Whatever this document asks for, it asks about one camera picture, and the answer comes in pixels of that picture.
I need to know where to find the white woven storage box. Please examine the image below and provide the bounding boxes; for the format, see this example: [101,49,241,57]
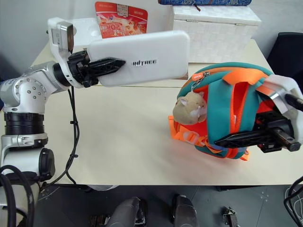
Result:
[172,5,262,63]

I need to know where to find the blue patterned pouch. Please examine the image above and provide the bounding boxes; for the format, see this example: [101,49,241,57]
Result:
[158,0,252,6]

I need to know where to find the orange and teal backpack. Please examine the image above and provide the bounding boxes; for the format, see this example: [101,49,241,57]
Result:
[168,61,276,162]

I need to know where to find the black chair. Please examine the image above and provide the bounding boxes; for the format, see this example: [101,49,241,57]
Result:
[267,32,303,79]

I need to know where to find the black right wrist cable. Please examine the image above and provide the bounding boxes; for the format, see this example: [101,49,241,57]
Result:
[285,94,303,106]

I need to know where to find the white Unitree box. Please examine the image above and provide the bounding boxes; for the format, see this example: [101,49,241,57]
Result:
[87,30,191,88]

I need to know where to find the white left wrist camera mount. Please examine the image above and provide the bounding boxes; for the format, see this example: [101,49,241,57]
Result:
[47,17,96,89]

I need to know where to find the black cable loop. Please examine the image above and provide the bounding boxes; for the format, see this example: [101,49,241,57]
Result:
[283,175,303,227]

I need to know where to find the dark rounded shape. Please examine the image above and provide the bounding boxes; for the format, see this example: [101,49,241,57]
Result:
[171,193,200,227]
[110,197,148,227]

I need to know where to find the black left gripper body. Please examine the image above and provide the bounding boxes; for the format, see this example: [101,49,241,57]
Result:
[66,50,99,88]

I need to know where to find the silver robot torso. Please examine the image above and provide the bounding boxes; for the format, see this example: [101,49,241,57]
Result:
[0,182,41,227]

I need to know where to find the small black metal bracket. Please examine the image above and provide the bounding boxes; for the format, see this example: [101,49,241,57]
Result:
[222,206,239,227]

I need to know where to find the thick black torso cable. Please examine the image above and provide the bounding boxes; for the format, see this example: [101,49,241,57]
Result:
[0,165,36,227]

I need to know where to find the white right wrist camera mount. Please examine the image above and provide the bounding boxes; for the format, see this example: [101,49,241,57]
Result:
[258,75,303,145]

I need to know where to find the red snack bag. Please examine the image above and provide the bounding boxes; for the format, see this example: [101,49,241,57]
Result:
[94,1,149,40]

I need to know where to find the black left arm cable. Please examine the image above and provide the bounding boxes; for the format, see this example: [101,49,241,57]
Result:
[46,85,80,186]

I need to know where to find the beige hamster plush charm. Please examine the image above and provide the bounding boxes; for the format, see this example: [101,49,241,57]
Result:
[172,91,208,125]

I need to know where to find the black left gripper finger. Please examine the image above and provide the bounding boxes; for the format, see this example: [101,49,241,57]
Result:
[88,57,126,78]

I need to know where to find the white foam tray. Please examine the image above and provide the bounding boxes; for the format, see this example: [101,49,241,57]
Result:
[71,17,105,54]

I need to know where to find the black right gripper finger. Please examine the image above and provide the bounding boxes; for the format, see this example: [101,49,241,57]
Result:
[214,127,278,148]

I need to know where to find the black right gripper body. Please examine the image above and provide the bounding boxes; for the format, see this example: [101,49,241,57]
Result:
[254,111,302,153]

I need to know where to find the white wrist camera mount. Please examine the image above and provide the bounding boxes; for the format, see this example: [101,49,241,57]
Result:
[47,17,96,89]
[258,75,303,145]

